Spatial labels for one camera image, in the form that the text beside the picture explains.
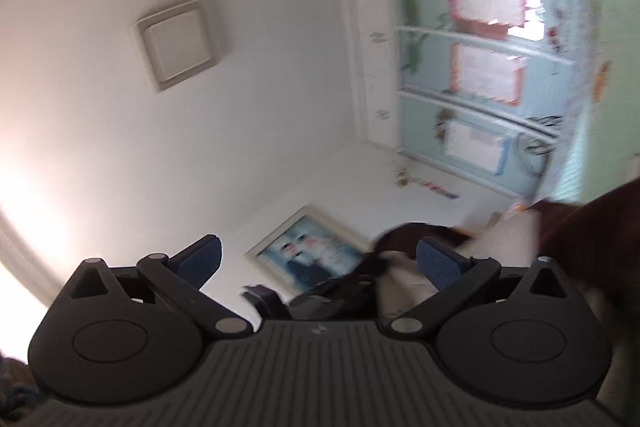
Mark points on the square ceiling lamp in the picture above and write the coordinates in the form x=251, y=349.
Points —
x=177, y=43

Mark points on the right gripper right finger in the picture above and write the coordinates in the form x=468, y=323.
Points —
x=458, y=281

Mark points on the framed wedding photo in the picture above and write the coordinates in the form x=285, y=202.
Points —
x=307, y=249

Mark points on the blue framed poster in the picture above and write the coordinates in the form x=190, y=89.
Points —
x=480, y=148

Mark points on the maroon and grey sweatshirt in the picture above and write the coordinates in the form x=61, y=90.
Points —
x=561, y=321

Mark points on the white wardrobe with sliding doors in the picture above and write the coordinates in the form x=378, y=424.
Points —
x=401, y=65

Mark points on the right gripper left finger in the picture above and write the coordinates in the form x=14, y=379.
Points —
x=179, y=279

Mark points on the orange framed poster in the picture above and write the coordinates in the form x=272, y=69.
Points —
x=487, y=74

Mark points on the mint quilted bee bedspread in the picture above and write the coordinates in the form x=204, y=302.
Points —
x=604, y=151

